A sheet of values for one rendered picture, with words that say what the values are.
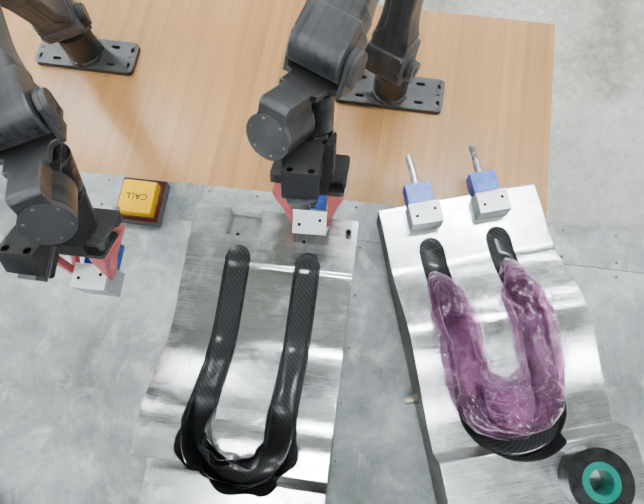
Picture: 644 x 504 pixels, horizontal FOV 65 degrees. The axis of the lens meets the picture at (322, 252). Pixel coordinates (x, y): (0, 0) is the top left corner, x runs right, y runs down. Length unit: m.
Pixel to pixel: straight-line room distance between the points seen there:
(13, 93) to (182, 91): 0.49
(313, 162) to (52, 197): 0.28
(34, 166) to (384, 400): 0.58
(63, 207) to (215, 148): 0.45
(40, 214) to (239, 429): 0.36
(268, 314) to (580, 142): 1.51
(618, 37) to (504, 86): 1.33
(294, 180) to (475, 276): 0.36
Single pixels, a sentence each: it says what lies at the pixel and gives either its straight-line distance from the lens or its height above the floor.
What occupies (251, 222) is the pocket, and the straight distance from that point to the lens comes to 0.82.
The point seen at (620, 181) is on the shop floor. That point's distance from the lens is 2.03.
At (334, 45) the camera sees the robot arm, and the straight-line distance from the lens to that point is 0.58.
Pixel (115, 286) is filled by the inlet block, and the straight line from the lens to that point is 0.79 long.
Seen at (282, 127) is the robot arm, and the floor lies 1.15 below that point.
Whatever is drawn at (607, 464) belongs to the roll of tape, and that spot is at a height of 0.94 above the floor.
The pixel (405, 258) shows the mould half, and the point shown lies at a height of 0.86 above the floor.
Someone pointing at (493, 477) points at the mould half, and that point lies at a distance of 0.75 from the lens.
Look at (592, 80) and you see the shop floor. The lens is 2.19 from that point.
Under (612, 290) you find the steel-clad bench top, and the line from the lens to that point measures 0.95.
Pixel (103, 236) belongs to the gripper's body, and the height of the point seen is 1.04.
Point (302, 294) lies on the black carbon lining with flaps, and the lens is 0.76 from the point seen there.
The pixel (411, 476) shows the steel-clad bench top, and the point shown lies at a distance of 0.84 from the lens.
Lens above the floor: 1.63
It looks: 73 degrees down
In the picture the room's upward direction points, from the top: 7 degrees counter-clockwise
